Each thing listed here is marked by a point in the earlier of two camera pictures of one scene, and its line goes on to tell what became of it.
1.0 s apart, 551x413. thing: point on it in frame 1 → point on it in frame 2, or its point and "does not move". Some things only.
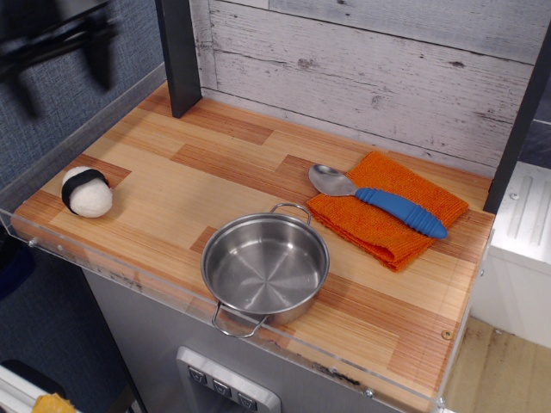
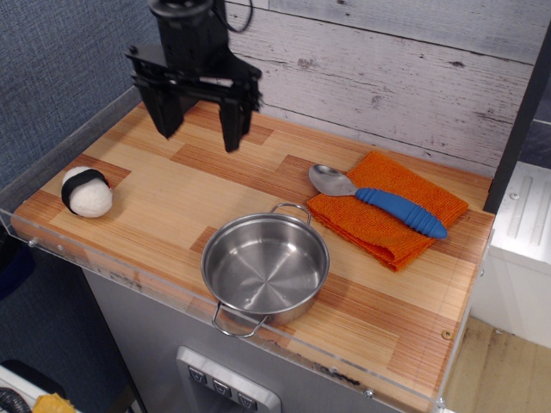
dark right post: (509, 159) does not move
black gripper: (25, 39) → (195, 59)
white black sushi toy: (86, 192) does not move
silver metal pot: (264, 266) does not move
